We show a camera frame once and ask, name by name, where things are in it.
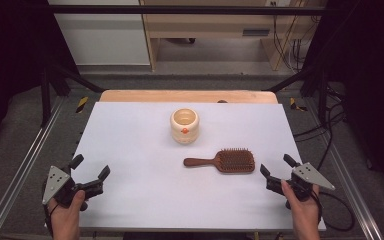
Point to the aluminium rail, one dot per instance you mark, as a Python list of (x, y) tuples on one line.
[(356, 196), (13, 186)]

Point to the person's right hand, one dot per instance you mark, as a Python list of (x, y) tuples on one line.
[(305, 213)]

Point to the dark curtain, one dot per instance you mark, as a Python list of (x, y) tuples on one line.
[(373, 66), (10, 50)]

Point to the grey desk label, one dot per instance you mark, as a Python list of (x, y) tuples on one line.
[(256, 32)]

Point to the black horizontal bar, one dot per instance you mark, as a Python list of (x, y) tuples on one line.
[(180, 10)]

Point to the black metal frame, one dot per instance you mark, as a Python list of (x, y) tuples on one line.
[(45, 100), (322, 100)]

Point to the white table board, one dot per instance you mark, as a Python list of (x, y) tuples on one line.
[(140, 186)]

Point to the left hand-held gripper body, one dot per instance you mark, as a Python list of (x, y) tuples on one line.
[(56, 182)]

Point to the person's left hand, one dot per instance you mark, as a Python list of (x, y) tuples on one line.
[(65, 216)]

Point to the cream cup with orange mark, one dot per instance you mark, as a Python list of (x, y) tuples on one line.
[(184, 131)]

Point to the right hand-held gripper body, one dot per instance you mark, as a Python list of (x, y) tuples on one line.
[(310, 175)]

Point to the black caster wheel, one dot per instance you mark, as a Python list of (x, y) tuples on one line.
[(192, 40)]

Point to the yellow black tape marker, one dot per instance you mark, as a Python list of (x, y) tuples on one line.
[(293, 104), (82, 104)]

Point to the brown wooden hairbrush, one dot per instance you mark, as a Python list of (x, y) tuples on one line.
[(235, 161)]

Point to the white cabinet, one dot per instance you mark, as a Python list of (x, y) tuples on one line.
[(103, 36)]

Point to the light wooden desk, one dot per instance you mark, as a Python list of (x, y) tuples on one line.
[(210, 26)]

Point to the light wooden table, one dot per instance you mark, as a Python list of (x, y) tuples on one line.
[(166, 96)]

